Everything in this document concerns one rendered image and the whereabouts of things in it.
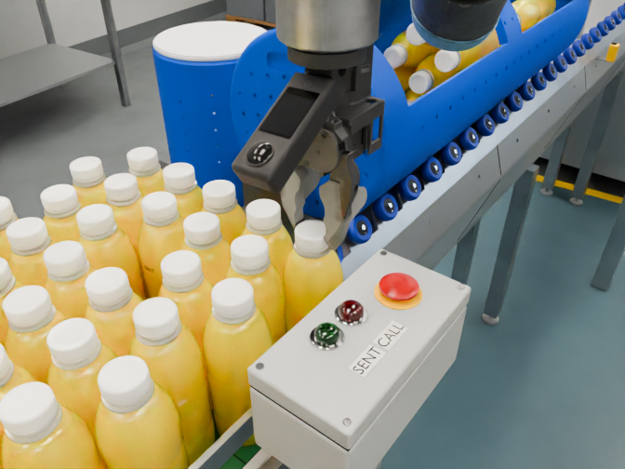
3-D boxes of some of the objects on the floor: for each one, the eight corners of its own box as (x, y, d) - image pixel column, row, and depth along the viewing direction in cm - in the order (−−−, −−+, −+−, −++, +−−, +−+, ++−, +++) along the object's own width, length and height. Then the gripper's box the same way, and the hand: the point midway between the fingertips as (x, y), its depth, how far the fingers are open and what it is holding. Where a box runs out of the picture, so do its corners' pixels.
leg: (583, 202, 268) (627, 72, 231) (579, 207, 264) (623, 75, 228) (571, 198, 271) (612, 69, 234) (567, 203, 267) (607, 73, 230)
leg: (500, 318, 205) (542, 165, 168) (494, 328, 201) (535, 173, 165) (485, 312, 208) (523, 159, 171) (479, 320, 204) (515, 167, 167)
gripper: (411, 40, 51) (392, 233, 64) (311, 19, 57) (311, 199, 69) (357, 66, 46) (348, 272, 58) (252, 39, 51) (264, 232, 64)
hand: (312, 234), depth 61 cm, fingers closed on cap, 4 cm apart
